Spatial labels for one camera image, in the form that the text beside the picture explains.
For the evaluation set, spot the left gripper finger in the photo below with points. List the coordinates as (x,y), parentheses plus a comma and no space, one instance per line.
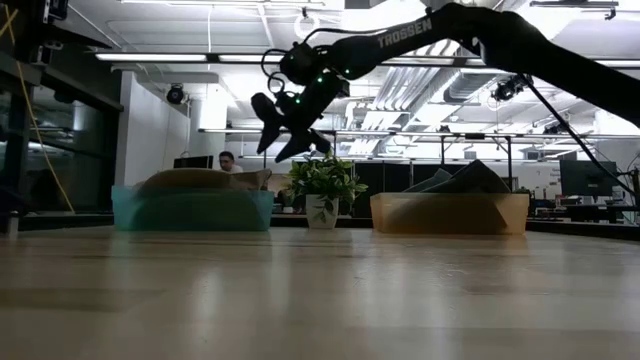
(80,40)

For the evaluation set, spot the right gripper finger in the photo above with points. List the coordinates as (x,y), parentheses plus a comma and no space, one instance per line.
(297,142)
(321,141)

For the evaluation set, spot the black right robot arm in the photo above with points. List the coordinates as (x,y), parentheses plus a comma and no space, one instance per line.
(500,40)

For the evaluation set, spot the green plant in white pot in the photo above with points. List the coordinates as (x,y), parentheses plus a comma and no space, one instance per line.
(325,180)

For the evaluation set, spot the long ceiling light bar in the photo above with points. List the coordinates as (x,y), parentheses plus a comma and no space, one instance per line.
(150,57)

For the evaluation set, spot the person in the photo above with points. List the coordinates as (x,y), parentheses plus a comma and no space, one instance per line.
(227,161)

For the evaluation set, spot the black partition panel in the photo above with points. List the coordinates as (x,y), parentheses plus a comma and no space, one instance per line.
(385,185)

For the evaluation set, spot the teal plastic bin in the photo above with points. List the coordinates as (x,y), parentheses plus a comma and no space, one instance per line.
(120,210)

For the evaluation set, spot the black ceiling spotlight cluster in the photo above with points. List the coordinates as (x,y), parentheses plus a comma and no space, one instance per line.
(510,89)

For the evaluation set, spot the orange plastic bin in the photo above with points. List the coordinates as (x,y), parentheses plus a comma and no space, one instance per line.
(515,215)

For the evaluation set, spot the black monitor on stand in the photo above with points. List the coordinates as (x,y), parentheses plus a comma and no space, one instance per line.
(587,177)

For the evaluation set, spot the dark background desk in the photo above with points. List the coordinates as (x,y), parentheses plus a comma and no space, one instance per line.
(590,227)

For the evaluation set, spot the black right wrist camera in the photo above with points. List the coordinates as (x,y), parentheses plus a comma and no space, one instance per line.
(267,117)

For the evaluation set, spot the black ceiling dome camera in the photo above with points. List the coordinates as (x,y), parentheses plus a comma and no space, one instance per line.
(176,94)

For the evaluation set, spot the silver ventilation duct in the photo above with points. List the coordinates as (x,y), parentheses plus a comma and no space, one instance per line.
(465,87)

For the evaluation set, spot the black metal frame stand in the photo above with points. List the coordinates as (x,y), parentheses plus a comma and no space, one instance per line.
(475,136)

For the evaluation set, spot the small white post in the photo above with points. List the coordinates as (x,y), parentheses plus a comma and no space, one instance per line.
(13,225)

